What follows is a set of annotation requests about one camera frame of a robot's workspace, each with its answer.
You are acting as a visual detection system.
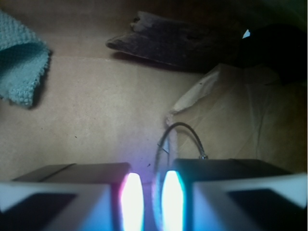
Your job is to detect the brown paper bag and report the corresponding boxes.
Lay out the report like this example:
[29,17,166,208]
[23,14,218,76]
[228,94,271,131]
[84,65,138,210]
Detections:
[0,0,308,183]

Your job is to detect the teal knitted cloth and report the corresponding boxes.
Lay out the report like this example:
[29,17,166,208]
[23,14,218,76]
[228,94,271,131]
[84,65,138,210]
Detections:
[0,11,50,108]

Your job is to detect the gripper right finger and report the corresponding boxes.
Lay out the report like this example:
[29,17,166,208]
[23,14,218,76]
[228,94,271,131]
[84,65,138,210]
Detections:
[161,159,308,231]

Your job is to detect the silver keys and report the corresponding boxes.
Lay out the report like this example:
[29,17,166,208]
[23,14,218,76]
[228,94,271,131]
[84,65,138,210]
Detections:
[151,122,209,231]

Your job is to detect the dark bark piece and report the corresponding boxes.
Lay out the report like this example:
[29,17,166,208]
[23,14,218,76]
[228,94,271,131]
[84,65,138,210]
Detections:
[106,11,242,72]

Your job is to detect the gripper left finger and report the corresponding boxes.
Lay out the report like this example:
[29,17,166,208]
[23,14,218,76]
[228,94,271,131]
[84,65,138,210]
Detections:
[0,162,144,231]

